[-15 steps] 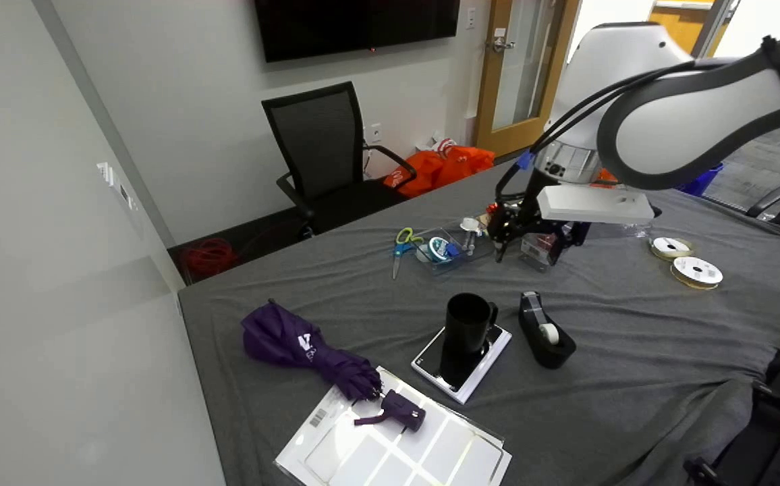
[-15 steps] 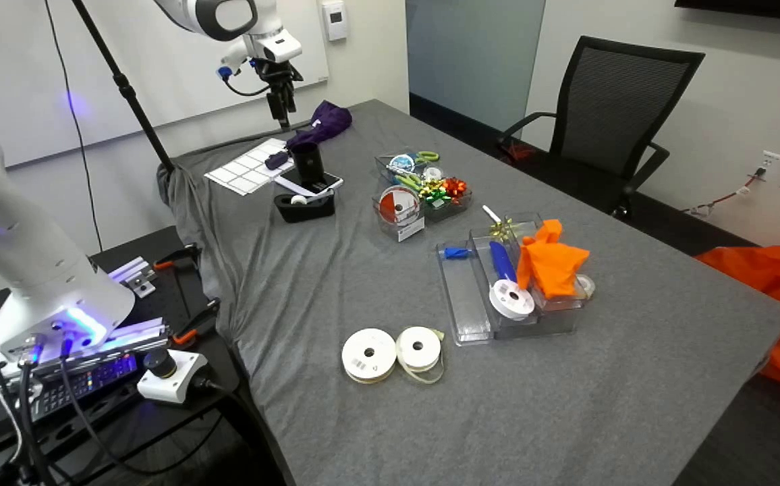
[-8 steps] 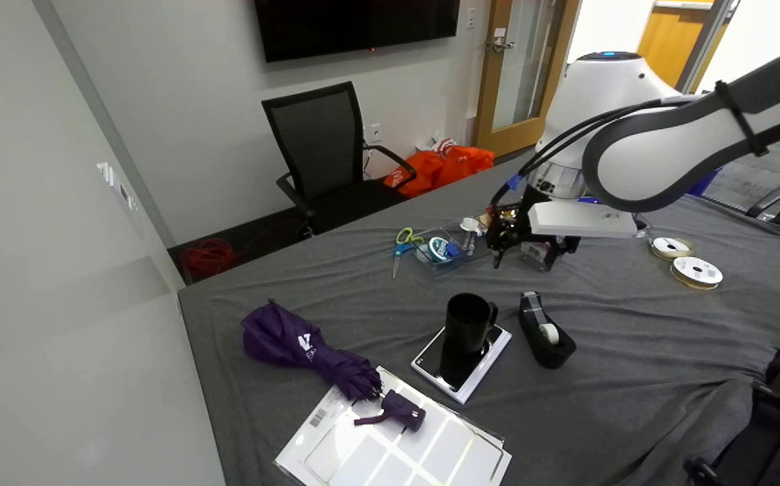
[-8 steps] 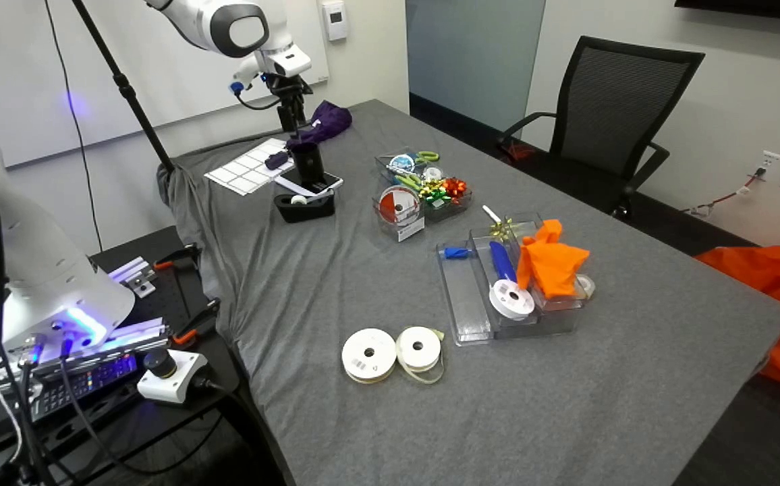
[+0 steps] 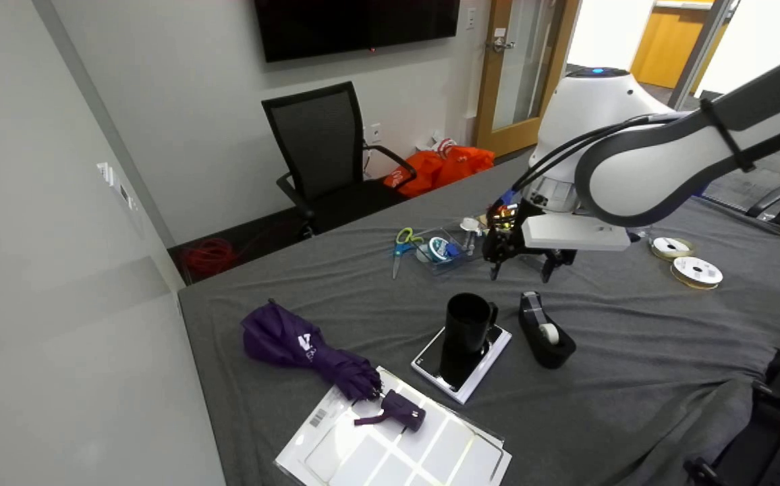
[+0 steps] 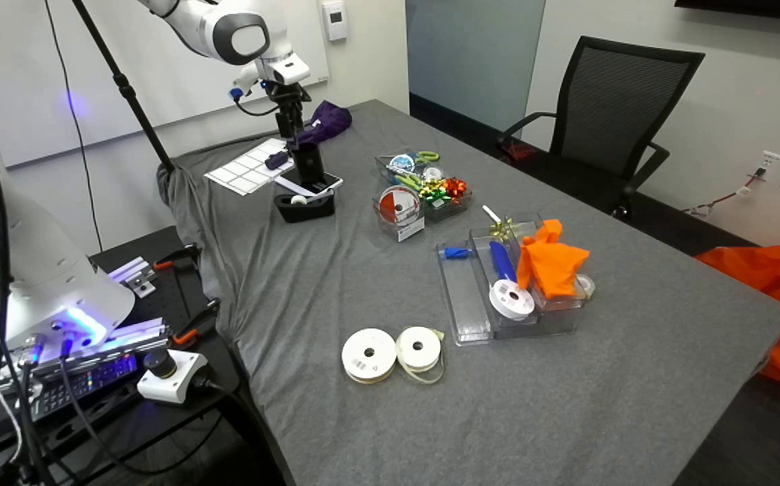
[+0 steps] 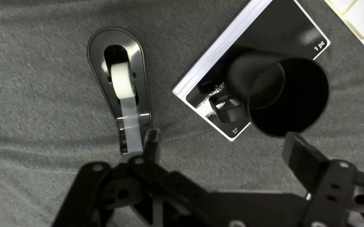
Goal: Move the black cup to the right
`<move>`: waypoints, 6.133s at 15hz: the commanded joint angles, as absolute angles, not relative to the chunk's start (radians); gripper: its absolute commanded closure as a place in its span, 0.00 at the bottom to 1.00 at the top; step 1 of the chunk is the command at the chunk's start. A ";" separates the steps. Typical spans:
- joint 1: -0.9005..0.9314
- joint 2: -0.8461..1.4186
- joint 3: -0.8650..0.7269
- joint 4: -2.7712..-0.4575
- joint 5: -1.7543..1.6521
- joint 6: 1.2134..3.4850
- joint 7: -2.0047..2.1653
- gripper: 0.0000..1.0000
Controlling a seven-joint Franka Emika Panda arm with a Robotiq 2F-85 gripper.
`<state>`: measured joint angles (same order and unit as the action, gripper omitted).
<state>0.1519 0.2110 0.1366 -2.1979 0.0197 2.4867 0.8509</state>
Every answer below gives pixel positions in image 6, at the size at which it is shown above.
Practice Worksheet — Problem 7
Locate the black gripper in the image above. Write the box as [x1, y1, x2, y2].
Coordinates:
[268, 82, 326, 174]

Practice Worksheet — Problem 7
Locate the black cup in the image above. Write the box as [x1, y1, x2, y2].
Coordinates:
[294, 147, 330, 190]

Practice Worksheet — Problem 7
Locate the purple cloth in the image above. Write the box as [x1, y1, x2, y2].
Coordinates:
[283, 101, 357, 156]

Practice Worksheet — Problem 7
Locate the white label sheet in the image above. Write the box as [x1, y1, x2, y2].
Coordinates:
[203, 135, 298, 201]

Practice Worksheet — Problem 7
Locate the teal ribbon spool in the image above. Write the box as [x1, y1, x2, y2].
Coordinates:
[387, 151, 418, 177]

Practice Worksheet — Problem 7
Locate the clear box with red ribbon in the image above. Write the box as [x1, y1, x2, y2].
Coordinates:
[372, 185, 430, 243]

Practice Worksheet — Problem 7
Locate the clear bin with bows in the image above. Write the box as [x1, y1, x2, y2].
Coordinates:
[375, 148, 475, 225]

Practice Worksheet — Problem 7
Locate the grey tablecloth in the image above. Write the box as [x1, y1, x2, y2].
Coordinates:
[154, 98, 780, 486]

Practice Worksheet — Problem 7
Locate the red gift bow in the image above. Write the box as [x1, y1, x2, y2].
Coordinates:
[440, 177, 472, 204]

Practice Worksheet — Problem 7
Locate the frosted glass panel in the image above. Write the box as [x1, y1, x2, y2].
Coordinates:
[405, 0, 548, 133]

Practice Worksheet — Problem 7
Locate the black tripod pole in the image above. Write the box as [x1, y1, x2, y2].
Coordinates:
[69, 0, 178, 174]

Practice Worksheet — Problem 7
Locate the small silver box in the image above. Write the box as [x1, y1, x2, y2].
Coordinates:
[106, 255, 160, 299]

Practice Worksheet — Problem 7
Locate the small gold gift bow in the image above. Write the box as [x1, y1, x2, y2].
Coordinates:
[488, 213, 526, 243]

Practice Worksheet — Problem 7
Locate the white ribbon spool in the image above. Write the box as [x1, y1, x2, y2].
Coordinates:
[395, 324, 448, 386]
[340, 328, 403, 388]

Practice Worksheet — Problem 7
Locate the white tape roll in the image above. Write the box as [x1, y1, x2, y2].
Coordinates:
[487, 278, 541, 324]

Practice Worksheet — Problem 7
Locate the orange plastic toy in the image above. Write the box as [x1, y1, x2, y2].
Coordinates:
[517, 217, 593, 302]

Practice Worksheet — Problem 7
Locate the white device with purple light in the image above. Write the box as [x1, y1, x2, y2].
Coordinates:
[0, 171, 140, 363]

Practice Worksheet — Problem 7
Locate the clear plastic organizer tray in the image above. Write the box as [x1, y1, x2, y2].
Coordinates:
[467, 218, 600, 344]

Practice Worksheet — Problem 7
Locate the silver control box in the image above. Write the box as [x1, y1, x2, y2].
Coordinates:
[0, 320, 171, 428]

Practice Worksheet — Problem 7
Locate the black mesh office chair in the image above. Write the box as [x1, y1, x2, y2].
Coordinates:
[495, 35, 708, 218]

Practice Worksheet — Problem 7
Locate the black side cart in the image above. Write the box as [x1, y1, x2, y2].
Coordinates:
[0, 225, 293, 486]

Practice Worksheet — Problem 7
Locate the white framed black picture frame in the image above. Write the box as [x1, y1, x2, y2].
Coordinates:
[272, 171, 349, 201]

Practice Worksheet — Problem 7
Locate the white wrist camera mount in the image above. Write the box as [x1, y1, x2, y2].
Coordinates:
[228, 51, 314, 101]

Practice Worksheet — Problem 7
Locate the white wall thermostat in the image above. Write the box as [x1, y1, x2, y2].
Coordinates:
[318, 0, 352, 46]

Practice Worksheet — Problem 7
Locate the orange handled tool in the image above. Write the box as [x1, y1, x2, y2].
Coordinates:
[171, 299, 222, 351]
[151, 247, 203, 275]

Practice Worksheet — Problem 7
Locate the white wall board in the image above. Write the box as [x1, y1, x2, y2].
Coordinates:
[0, 0, 333, 171]

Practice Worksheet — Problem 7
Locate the thin wall cable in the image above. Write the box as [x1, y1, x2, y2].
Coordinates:
[683, 174, 764, 218]

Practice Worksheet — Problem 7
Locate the black wall screen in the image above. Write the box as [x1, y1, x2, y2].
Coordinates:
[673, 0, 780, 25]

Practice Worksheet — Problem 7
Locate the white wall outlet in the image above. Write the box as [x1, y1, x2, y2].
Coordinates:
[754, 148, 780, 185]

